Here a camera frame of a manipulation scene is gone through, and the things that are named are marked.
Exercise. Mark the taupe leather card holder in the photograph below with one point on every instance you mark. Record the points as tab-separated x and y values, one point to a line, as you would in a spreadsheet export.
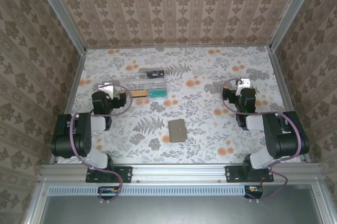
177	132

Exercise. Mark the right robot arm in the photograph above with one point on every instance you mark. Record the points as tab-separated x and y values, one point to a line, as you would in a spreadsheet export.
279	140

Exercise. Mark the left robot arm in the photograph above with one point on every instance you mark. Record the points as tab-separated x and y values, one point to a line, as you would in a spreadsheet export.
81	140

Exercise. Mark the clear acrylic card stand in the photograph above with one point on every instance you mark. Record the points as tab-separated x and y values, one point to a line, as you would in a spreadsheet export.
137	83

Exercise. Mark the teal plastic card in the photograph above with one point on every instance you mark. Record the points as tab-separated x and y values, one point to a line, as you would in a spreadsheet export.
157	93

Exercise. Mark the orange block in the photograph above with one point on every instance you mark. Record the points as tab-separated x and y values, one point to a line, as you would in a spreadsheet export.
139	94

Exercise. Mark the floral patterned table cover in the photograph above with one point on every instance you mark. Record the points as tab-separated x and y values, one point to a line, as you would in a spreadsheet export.
210	145

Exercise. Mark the grey metal sheet panel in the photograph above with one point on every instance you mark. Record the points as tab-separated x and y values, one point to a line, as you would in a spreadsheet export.
179	211

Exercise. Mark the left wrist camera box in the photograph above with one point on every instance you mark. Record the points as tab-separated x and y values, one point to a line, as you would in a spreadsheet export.
108	88

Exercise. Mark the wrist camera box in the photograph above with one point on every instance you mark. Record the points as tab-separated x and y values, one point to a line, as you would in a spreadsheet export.
108	88
245	83

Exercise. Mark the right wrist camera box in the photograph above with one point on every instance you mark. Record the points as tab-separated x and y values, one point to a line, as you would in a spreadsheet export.
245	83

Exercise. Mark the aluminium table side rail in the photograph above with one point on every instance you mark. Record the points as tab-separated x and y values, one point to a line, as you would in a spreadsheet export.
284	90
69	103

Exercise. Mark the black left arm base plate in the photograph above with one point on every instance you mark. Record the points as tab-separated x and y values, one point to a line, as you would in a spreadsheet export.
123	174

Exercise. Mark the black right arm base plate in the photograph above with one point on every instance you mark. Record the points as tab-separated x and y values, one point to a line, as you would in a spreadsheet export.
233	174

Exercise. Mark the thin aluminium table edge rail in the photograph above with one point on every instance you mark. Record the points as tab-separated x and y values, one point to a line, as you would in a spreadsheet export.
179	48

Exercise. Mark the aluminium extrusion rail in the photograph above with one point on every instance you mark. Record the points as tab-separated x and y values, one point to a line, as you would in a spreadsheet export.
179	172

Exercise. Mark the aluminium frame post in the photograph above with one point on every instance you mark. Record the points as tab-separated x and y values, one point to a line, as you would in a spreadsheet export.
291	11
61	11

